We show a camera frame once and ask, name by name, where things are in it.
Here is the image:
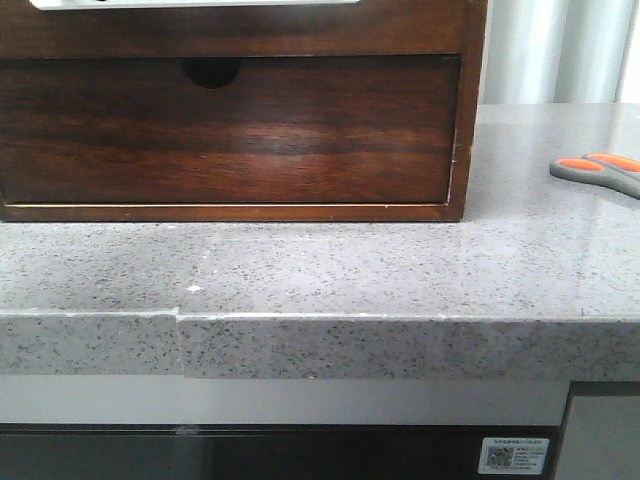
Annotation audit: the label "grey orange handled scissors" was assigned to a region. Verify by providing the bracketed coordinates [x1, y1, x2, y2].
[549, 153, 639, 199]

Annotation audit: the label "white QR code sticker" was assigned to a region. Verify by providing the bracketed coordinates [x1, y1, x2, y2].
[477, 437, 550, 475]

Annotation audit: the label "black built-in appliance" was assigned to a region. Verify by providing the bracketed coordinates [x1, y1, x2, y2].
[1, 423, 559, 479]

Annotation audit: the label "grey cabinet door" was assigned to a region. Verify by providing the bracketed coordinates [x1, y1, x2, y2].
[554, 382, 639, 479]

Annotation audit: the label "white plastic tray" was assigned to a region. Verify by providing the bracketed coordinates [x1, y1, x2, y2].
[31, 0, 358, 11]

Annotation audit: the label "wooden drawer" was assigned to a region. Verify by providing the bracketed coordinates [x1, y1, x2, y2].
[1, 55, 459, 204]

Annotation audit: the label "dark wooden drawer cabinet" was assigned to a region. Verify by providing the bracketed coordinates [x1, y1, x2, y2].
[1, 1, 487, 222]

